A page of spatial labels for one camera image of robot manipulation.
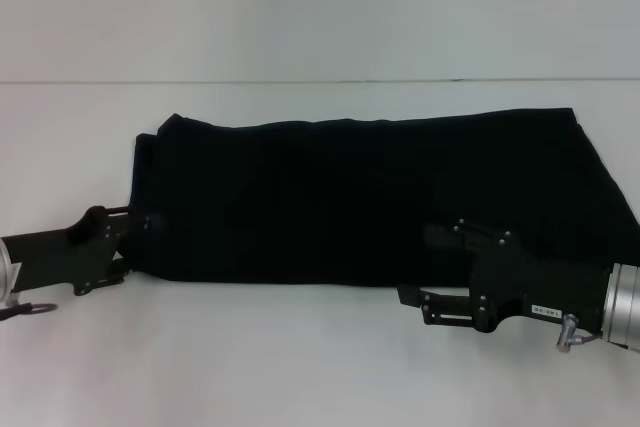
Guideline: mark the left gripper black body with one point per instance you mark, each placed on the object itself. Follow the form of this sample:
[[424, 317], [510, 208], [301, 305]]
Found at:
[[70, 259]]

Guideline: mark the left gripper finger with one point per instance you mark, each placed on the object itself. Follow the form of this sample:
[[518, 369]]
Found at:
[[122, 269], [145, 221]]

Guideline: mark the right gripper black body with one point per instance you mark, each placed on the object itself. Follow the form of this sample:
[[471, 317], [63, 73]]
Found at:
[[540, 287]]

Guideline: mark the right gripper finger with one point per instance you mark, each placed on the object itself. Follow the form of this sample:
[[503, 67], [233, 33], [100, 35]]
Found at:
[[440, 304], [460, 237]]

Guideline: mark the black shirt with FREE print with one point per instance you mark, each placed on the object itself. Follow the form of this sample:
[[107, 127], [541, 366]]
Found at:
[[370, 197]]

